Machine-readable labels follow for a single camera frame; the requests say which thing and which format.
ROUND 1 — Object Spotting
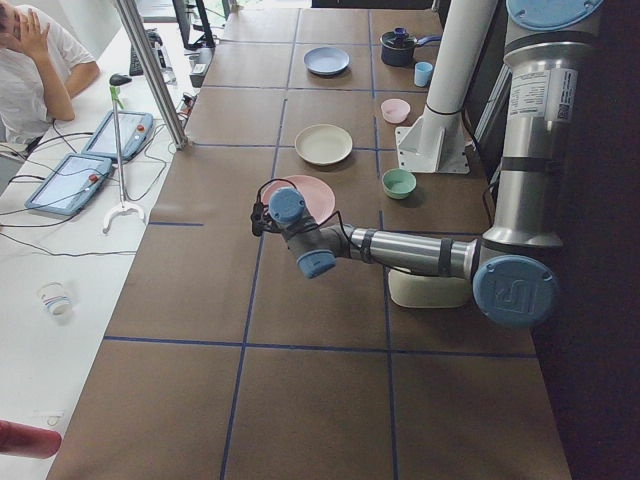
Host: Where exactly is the pink plate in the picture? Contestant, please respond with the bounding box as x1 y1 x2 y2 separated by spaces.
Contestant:
261 175 335 224

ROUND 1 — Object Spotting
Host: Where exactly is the blue plate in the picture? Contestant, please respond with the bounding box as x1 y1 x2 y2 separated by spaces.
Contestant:
303 46 350 77

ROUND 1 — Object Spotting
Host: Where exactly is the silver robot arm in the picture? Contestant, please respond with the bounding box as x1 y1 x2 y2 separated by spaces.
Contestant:
251 1 603 328

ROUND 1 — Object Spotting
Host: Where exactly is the cream plate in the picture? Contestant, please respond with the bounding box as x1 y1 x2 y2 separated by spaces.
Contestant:
294 124 353 166

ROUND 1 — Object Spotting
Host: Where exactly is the green bowl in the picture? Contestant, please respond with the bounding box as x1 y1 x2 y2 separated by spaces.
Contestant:
381 168 417 200

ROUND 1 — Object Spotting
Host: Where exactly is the cream toaster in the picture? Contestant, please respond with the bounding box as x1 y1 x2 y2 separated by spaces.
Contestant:
388 270 472 309

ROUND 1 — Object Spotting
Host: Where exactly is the pink bowl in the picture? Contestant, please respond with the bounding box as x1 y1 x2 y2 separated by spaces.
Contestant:
380 98 411 124

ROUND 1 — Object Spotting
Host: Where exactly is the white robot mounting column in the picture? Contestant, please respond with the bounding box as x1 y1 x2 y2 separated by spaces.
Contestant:
396 0 498 175

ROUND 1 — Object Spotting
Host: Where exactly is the light blue cup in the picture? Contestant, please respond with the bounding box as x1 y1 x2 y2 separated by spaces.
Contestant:
414 62 434 87

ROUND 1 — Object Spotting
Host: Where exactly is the dark blue saucepan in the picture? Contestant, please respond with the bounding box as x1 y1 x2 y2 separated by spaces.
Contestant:
380 27 442 67

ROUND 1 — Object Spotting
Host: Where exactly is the far teach pendant tablet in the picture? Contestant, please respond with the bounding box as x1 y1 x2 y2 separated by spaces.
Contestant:
82 111 154 163

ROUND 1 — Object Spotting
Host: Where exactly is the teach pendant tablet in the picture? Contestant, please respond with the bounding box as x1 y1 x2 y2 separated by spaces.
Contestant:
24 153 112 216
82 111 154 163

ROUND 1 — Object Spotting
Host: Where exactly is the black keyboard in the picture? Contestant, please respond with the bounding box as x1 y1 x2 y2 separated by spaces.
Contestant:
128 47 144 77

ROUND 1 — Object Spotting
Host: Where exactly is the near teach pendant tablet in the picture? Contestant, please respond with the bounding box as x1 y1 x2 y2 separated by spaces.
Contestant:
24 153 112 216

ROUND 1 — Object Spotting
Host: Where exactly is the black computer mouse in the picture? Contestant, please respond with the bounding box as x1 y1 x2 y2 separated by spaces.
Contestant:
109 74 132 86

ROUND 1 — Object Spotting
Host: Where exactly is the paper cup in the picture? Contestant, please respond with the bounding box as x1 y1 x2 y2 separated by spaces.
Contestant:
37 282 73 319

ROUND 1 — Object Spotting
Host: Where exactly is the seated person in white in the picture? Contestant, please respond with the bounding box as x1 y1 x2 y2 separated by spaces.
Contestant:
1 1 100 145

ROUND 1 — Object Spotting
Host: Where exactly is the red cylinder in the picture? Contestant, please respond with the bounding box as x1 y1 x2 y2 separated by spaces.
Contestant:
1 420 62 459

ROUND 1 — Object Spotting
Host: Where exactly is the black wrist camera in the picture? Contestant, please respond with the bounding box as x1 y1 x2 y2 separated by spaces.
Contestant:
250 199 272 237

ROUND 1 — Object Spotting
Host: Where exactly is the aluminium frame post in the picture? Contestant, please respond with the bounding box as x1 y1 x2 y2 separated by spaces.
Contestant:
115 0 188 150

